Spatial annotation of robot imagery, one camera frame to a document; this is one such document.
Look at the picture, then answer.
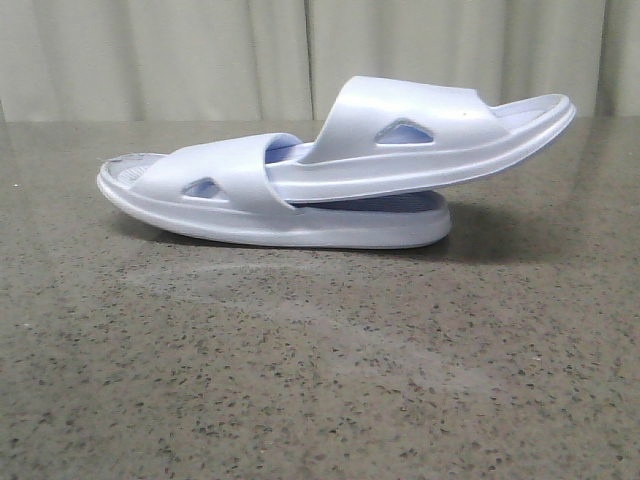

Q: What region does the light blue slipper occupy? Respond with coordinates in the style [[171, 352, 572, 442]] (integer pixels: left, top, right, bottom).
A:
[[97, 133, 451, 249], [265, 76, 575, 203]]

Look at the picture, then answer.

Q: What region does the pale green curtain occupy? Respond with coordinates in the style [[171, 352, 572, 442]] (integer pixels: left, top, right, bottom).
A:
[[1, 1, 639, 122]]

